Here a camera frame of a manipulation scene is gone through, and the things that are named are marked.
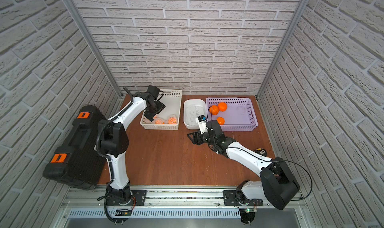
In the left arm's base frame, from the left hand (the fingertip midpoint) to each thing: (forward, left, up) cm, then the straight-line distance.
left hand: (164, 109), depth 95 cm
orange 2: (-6, +3, -6) cm, 9 cm away
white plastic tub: (+12, -15, -7) cm, 20 cm away
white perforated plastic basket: (+20, -2, -12) cm, 23 cm away
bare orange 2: (+6, -35, -8) cm, 37 cm away
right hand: (-19, -20, +1) cm, 27 cm away
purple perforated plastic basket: (+7, -49, -12) cm, 51 cm away
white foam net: (+3, -20, -7) cm, 22 cm away
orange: (-4, -5, -7) cm, 9 cm away
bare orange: (+10, -41, -8) cm, 43 cm away
